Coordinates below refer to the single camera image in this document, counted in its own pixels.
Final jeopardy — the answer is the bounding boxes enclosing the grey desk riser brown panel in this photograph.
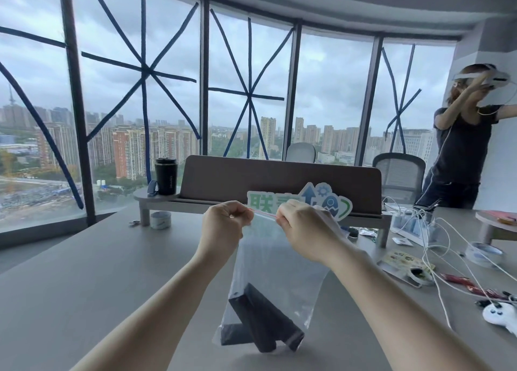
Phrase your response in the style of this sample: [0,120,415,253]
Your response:
[133,155,393,249]

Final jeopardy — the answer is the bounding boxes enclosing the white office chair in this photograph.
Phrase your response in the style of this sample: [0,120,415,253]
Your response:
[285,142,317,164]

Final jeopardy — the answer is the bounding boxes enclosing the person's right forearm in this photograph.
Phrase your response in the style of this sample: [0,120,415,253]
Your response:
[319,239,494,371]

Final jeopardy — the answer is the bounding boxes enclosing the blue tape strips on window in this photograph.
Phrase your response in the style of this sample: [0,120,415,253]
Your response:
[0,26,85,210]

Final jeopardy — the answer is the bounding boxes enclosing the round grey desk riser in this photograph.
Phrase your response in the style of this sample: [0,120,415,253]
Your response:
[475,210,517,245]

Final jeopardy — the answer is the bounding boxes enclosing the person's right hand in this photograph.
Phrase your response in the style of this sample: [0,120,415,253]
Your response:
[276,200,349,265]

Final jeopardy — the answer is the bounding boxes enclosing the blue tape star on window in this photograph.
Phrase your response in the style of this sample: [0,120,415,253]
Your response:
[81,0,202,184]
[380,43,422,155]
[208,9,295,160]

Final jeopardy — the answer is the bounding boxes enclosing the white headset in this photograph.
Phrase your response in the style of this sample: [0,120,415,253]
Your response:
[453,64,511,89]

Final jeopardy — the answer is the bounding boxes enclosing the dark window frame post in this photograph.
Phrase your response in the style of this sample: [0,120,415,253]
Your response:
[200,0,211,157]
[58,0,97,227]
[358,34,384,167]
[282,22,303,161]

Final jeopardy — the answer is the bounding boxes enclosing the green and blue cutout sign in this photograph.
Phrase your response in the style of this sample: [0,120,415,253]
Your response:
[247,182,354,222]

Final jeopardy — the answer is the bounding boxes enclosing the tangle of white cables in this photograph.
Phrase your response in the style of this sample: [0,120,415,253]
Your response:
[382,196,517,330]

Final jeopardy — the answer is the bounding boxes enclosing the long black foam block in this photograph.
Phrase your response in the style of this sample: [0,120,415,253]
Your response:
[228,283,305,353]

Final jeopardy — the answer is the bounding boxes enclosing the person's left forearm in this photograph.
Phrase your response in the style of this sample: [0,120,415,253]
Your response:
[69,250,235,371]

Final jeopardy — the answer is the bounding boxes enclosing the person's left hand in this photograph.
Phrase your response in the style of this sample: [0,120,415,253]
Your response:
[197,200,256,261]

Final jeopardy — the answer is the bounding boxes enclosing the black phone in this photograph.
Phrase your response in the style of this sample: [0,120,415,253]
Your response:
[414,199,442,213]

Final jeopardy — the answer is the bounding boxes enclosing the grey mesh office chair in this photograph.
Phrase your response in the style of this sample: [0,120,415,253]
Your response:
[372,153,427,206]

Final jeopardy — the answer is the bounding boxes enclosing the white tape roll blue print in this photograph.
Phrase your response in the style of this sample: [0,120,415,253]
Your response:
[150,212,172,230]

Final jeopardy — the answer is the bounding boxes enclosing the illustrated sticker sheet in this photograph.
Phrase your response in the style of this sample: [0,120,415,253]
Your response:
[377,250,436,280]

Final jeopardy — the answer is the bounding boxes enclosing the red booklet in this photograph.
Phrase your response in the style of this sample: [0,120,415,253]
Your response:
[483,210,517,225]

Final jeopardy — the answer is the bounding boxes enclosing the white handheld controller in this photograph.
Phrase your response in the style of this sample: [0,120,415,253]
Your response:
[482,302,517,337]

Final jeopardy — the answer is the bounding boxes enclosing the white multi-port charging station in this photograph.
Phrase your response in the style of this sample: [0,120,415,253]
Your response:
[390,210,439,248]

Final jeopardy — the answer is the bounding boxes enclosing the clear tape roll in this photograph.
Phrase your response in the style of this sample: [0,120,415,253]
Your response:
[464,242,505,269]

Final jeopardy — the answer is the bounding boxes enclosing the clear plastic zip bag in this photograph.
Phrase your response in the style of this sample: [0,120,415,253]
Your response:
[217,211,345,354]

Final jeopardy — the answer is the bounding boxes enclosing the black travel tumbler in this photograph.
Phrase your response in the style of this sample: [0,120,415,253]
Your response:
[154,157,179,196]

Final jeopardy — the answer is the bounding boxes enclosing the patterned tape roll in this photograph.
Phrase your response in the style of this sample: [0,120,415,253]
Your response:
[406,267,436,288]

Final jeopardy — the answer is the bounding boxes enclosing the red snack packet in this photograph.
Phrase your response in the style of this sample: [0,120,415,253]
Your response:
[440,273,505,301]

